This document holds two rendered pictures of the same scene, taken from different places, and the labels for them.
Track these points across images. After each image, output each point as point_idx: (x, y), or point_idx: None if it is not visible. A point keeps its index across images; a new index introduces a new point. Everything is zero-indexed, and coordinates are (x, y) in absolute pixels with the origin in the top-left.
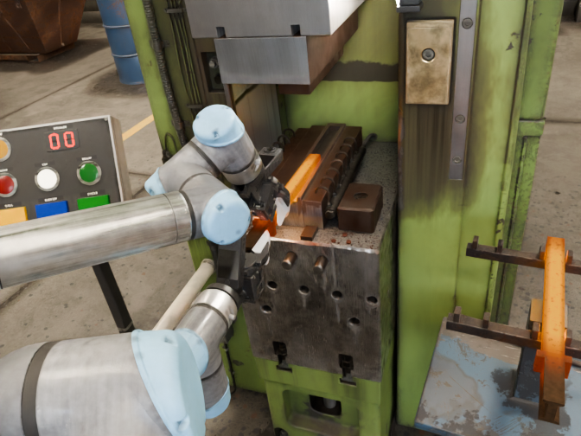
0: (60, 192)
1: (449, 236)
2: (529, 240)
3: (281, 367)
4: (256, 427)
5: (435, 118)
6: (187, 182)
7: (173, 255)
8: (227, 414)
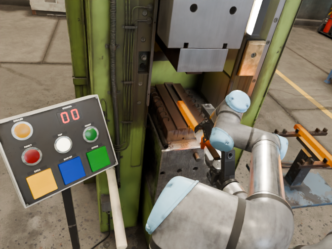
0: (74, 151)
1: None
2: None
3: None
4: (132, 246)
5: (245, 81)
6: (253, 134)
7: None
8: (112, 247)
